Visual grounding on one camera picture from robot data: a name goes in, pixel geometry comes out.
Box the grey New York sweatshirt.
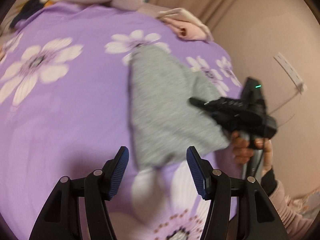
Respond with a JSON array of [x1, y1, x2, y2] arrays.
[[130, 45, 229, 170]]

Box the person's right hand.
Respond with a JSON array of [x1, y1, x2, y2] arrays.
[[231, 130, 273, 174]]

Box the white power cable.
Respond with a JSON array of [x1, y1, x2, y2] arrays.
[[269, 89, 303, 128]]

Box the dark navy clothing item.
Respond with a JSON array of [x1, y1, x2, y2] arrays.
[[9, 0, 45, 29]]

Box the purple floral bed sheet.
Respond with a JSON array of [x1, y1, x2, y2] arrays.
[[1, 3, 241, 239]]

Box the white wall power strip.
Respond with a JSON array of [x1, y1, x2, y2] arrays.
[[273, 52, 307, 95]]

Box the pink sleeved right forearm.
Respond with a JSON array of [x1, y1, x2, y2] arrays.
[[260, 168, 314, 239]]

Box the folded pink cream garment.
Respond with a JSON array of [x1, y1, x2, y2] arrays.
[[156, 8, 214, 42]]

